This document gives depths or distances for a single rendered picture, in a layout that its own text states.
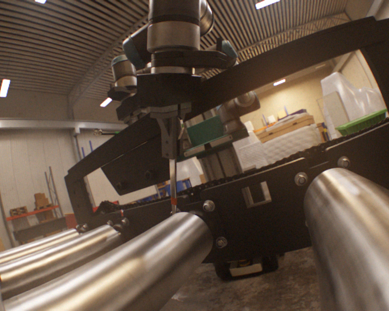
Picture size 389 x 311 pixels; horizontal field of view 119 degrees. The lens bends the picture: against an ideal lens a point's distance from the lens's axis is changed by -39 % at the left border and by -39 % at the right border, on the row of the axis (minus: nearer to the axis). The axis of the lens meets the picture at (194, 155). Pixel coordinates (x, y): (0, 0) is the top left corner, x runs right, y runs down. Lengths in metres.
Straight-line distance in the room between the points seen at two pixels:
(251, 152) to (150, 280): 8.34
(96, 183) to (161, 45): 4.79
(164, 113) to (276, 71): 0.24
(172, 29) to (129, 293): 0.35
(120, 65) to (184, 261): 0.67
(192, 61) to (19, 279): 0.54
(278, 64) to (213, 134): 1.27
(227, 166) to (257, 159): 6.85
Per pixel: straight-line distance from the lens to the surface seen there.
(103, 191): 5.00
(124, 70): 0.73
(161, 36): 0.30
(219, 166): 1.68
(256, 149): 8.48
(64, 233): 0.84
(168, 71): 0.30
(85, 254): 0.52
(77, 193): 0.89
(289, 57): 0.41
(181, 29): 0.30
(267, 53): 0.41
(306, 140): 3.57
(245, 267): 1.59
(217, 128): 1.60
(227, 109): 1.45
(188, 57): 0.29
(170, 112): 0.31
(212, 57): 0.28
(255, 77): 0.40
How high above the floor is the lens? 0.98
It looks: 5 degrees up
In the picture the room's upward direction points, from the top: 19 degrees counter-clockwise
